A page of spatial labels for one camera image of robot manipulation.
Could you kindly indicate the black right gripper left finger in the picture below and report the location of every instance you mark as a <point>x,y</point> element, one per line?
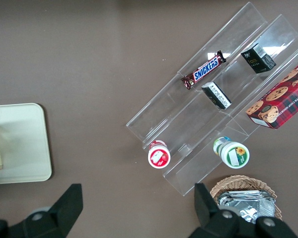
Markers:
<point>52,220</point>

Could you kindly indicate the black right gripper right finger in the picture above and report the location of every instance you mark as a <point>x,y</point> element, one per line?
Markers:
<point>223,223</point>

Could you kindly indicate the oval wicker basket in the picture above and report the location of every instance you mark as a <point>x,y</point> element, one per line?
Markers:
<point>241,182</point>

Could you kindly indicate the cream plastic serving tray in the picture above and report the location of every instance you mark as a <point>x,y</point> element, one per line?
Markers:
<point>22,143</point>

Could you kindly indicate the green lid yogurt cup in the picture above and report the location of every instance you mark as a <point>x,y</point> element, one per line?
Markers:
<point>234,154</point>

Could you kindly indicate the red lid yogurt cup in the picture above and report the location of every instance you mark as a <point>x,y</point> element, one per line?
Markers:
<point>159,156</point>

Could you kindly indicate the clear acrylic stepped stand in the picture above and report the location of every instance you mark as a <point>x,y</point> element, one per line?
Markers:
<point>188,119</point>

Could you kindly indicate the small black box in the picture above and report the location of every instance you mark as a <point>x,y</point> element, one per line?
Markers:
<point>216,96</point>
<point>258,59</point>

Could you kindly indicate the red chocolate chip cookie box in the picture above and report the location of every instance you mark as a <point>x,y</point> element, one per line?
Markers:
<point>283,99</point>

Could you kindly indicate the Snickers chocolate bar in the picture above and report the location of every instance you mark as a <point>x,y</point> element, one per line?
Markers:
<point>204,70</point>

